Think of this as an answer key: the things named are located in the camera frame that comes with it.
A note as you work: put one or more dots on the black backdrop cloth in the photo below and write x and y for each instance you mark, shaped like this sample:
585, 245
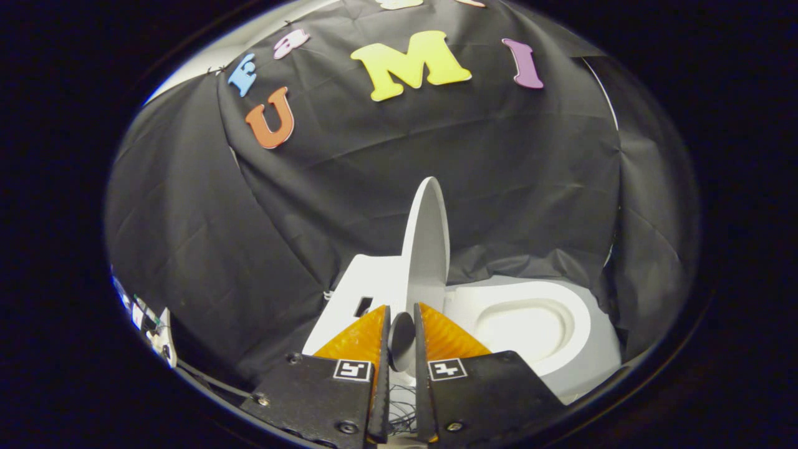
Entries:
312, 218

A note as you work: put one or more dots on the white plastic object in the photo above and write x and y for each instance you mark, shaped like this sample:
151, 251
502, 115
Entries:
167, 340

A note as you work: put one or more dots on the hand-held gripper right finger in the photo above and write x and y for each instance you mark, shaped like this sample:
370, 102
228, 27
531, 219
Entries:
424, 386

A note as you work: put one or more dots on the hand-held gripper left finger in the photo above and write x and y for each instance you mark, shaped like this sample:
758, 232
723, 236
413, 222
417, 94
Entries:
380, 380

